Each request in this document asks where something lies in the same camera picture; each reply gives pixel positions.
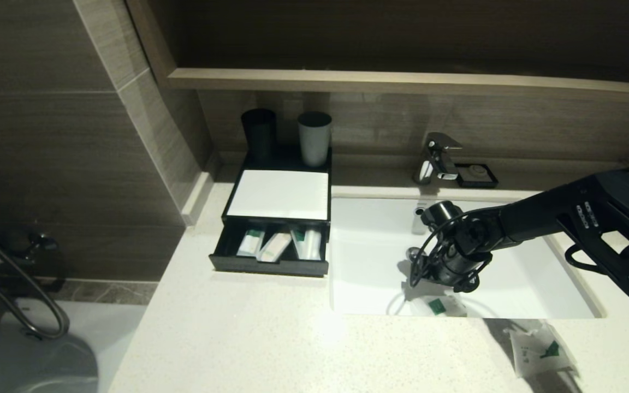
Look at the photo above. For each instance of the white bathtub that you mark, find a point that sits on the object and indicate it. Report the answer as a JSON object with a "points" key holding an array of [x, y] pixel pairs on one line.
{"points": [[112, 338]]}

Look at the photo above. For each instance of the black soap dish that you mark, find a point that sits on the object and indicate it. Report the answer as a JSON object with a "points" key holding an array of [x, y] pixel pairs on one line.
{"points": [[489, 180]]}

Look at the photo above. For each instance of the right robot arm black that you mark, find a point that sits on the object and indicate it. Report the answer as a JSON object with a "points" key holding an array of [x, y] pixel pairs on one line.
{"points": [[593, 218]]}

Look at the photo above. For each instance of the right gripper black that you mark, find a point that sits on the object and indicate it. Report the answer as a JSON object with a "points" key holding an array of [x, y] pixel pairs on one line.
{"points": [[456, 245]]}

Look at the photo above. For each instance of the beige flat packet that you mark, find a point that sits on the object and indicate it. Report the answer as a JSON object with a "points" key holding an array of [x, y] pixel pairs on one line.
{"points": [[275, 246]]}

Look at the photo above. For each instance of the black cup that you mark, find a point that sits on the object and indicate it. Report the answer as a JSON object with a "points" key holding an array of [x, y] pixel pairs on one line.
{"points": [[259, 134]]}

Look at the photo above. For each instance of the long packet large green label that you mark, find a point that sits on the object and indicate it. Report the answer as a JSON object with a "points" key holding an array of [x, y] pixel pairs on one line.
{"points": [[298, 243]]}

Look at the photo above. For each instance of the round soap bar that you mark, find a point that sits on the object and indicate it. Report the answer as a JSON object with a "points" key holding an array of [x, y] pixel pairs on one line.
{"points": [[477, 171]]}

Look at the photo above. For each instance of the white sink basin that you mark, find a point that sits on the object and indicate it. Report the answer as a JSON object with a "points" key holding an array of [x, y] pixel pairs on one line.
{"points": [[369, 256]]}

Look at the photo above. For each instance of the small packet with pink item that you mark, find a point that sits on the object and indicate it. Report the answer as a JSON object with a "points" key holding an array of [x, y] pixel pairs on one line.
{"points": [[440, 307]]}

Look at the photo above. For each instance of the chrome sink drain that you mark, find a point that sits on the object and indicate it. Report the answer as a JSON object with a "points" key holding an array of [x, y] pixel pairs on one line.
{"points": [[413, 253]]}

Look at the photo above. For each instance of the grey cup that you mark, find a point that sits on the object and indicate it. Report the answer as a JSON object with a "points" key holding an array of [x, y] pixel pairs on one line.
{"points": [[314, 139]]}

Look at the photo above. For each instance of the crumpled shower cap packet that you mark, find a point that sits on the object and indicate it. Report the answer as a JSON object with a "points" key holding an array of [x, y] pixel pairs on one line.
{"points": [[535, 352]]}

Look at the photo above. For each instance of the wooden wall shelf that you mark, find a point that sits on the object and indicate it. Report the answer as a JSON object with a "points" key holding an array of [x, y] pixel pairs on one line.
{"points": [[402, 82]]}

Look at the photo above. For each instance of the chrome sink faucet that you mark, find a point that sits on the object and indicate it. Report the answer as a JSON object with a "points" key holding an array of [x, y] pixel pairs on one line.
{"points": [[437, 155]]}

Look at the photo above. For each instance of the black box drawer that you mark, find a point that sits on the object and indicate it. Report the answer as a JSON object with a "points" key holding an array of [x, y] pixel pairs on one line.
{"points": [[260, 266]]}

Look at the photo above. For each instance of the white tube packet green label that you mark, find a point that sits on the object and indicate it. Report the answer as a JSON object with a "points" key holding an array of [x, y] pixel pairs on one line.
{"points": [[250, 243]]}

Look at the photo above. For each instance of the chrome bathtub mixer tap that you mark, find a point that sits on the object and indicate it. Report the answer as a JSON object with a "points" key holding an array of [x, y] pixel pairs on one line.
{"points": [[39, 243]]}

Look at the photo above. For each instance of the black amenity box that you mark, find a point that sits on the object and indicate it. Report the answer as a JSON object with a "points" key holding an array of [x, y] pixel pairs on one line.
{"points": [[287, 158]]}

